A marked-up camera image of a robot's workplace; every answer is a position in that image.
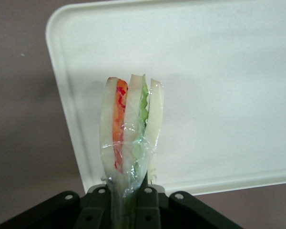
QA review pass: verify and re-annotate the plastic-wrapped vegetable sandwich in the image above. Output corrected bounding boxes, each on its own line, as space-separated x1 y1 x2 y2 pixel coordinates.
99 73 165 229

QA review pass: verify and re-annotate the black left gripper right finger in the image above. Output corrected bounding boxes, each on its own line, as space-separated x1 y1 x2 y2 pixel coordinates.
134 185 244 229

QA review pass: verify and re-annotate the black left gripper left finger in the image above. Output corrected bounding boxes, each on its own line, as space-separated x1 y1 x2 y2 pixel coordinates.
0 186 113 229

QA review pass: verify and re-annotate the white plastic tray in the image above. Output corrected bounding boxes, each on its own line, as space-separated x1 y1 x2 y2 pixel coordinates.
45 0 286 197

